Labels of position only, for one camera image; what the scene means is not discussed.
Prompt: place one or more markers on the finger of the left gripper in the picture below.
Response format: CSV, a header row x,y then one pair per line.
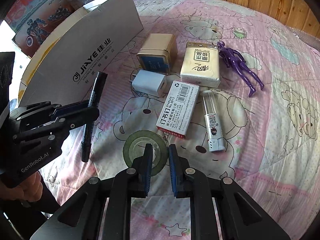
x,y
63,124
70,108

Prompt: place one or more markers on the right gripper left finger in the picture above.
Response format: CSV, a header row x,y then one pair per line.
x,y
142,176

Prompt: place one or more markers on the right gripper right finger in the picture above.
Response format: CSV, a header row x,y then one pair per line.
x,y
179,183

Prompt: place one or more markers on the staples box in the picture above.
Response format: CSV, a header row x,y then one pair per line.
x,y
178,108

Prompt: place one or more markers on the black marker pen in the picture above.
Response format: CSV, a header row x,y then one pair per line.
x,y
93,105

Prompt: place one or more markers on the white usb charger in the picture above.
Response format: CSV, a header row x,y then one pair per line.
x,y
150,83

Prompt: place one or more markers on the left hand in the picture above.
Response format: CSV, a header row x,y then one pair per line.
x,y
29,190

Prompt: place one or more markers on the green tape roll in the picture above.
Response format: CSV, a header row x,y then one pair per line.
x,y
135,144

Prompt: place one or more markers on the white cardboard box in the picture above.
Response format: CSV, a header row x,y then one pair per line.
x,y
63,68

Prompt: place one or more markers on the white glue stick tube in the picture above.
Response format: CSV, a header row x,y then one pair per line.
x,y
212,120

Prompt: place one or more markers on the robot toy box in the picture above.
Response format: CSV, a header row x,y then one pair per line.
x,y
40,24

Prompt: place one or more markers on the pink cartoon bed quilt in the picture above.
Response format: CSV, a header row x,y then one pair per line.
x,y
271,139

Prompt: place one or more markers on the yellow tissue pack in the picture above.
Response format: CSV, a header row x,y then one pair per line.
x,y
201,65

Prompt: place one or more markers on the gold square box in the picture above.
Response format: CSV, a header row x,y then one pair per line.
x,y
158,53

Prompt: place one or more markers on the purple action figure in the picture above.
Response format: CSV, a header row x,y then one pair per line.
x,y
234,60

